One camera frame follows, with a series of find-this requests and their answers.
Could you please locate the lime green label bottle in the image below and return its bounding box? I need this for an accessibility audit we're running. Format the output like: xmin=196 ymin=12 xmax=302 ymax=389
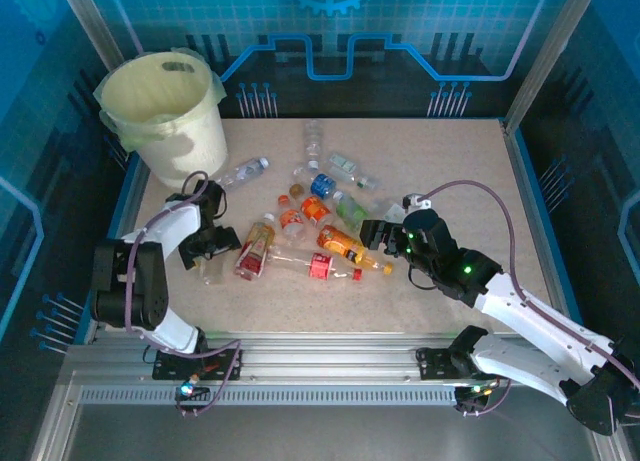
xmin=333 ymin=193 xmax=374 ymax=235

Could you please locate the small clear plastic bottle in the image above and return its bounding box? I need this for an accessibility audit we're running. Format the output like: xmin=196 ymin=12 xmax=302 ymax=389
xmin=198 ymin=259 xmax=227 ymax=287

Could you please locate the red yellow label bottle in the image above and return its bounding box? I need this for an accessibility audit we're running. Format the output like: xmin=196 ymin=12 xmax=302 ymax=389
xmin=233 ymin=212 xmax=278 ymax=282

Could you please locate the orange juice bottle yellow cap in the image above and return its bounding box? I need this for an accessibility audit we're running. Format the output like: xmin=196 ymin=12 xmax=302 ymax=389
xmin=316 ymin=224 xmax=395 ymax=277

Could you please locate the clear bottle with blue cap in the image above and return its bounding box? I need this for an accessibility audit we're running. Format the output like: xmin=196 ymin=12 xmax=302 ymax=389
xmin=213 ymin=155 xmax=271 ymax=191

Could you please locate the red label cola bottle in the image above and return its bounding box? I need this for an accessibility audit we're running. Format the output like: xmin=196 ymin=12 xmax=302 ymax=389
xmin=268 ymin=245 xmax=364 ymax=283

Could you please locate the orange label bottle brown cap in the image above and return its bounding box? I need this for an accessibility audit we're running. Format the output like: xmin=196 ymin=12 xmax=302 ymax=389
xmin=288 ymin=182 xmax=334 ymax=230

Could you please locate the blue label bottle white cap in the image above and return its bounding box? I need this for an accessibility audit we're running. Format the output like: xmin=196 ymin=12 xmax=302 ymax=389
xmin=292 ymin=164 xmax=347 ymax=202

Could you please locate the clear bottle green white label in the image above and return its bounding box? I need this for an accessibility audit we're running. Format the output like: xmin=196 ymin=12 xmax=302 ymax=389
xmin=327 ymin=152 xmax=381 ymax=190

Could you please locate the cream plastic waste bin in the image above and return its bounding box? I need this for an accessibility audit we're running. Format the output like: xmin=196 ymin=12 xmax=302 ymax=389
xmin=93 ymin=50 xmax=230 ymax=191

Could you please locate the translucent bin liner bag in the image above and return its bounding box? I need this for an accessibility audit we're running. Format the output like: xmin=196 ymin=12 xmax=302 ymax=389
xmin=93 ymin=45 xmax=229 ymax=152

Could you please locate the ribbed clear bottle blue cap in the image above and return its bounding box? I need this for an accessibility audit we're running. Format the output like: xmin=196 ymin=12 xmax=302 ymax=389
xmin=302 ymin=120 xmax=324 ymax=171

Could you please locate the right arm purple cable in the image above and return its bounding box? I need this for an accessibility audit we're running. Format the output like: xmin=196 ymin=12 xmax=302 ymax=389
xmin=419 ymin=179 xmax=640 ymax=417

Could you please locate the aluminium table side rail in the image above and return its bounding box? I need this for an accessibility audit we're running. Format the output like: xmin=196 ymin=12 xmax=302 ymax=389
xmin=499 ymin=119 xmax=586 ymax=345
xmin=88 ymin=158 xmax=151 ymax=340

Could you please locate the aluminium mounting rail beam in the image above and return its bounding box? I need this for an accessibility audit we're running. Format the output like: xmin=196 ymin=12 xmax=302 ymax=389
xmin=64 ymin=330 xmax=601 ymax=407

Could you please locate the slotted grey cable duct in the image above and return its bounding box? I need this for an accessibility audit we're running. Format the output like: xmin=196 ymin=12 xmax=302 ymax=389
xmin=79 ymin=385 xmax=461 ymax=407

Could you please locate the aluminium frame post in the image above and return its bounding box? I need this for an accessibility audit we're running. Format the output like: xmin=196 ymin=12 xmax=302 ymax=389
xmin=503 ymin=0 xmax=589 ymax=127
xmin=55 ymin=0 xmax=129 ymax=75

